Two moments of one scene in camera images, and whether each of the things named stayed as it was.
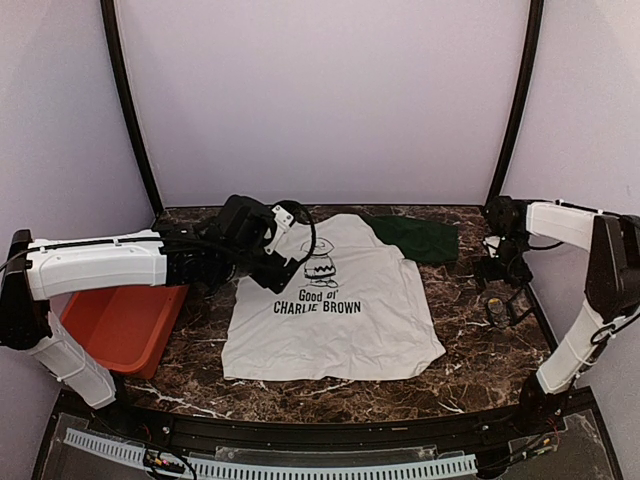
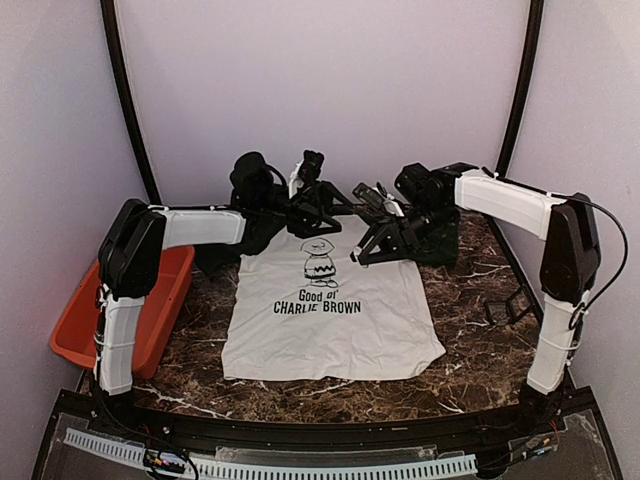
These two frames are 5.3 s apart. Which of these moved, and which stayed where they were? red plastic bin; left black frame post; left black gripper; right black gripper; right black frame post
Moved: right black gripper; left black gripper
Stayed: right black frame post; red plastic bin; left black frame post
